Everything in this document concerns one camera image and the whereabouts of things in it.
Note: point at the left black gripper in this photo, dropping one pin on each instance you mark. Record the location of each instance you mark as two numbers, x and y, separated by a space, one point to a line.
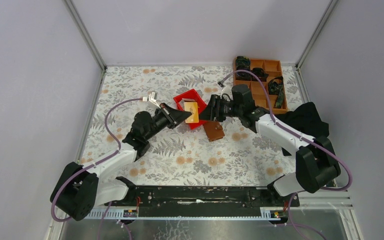
173 117

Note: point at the perforated metal strip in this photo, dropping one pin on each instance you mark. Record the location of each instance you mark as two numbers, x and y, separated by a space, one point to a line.
196 213

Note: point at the rolled black belt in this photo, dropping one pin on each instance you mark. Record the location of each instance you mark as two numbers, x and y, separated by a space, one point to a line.
260 73

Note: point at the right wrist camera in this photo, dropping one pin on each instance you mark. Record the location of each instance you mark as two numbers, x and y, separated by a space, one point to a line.
225 89

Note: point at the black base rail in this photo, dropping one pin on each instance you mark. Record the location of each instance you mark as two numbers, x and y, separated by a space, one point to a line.
179 196

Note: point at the floral table mat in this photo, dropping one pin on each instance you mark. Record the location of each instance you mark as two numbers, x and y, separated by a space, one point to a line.
180 156

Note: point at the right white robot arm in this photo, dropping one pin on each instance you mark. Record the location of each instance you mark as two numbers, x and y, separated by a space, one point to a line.
315 163

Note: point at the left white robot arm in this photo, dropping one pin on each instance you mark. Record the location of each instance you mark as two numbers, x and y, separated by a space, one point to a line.
82 187

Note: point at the brown leather card holder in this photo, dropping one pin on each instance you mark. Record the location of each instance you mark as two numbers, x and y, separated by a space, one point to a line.
214 130

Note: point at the red plastic bin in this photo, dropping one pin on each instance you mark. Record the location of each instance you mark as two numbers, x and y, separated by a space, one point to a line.
190 95

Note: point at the black cloth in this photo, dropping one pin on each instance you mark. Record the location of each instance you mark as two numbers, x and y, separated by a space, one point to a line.
306 119

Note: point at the rolled camouflage belt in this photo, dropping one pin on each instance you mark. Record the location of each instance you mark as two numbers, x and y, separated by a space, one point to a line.
242 63

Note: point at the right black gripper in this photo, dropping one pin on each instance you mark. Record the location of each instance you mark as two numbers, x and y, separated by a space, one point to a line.
211 112

